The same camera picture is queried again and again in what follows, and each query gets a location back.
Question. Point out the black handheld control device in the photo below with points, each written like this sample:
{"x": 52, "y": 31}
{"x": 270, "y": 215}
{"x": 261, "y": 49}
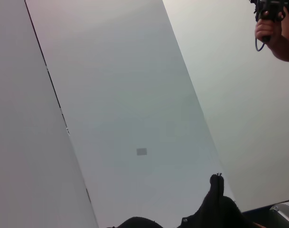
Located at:
{"x": 270, "y": 9}

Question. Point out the person's bare hand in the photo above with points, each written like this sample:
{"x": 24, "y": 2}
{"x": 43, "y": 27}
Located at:
{"x": 265, "y": 29}

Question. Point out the small grey wall plate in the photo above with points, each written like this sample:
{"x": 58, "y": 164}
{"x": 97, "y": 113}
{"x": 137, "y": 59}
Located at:
{"x": 141, "y": 151}

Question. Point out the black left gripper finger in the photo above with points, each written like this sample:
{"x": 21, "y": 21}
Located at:
{"x": 139, "y": 223}
{"x": 189, "y": 222}

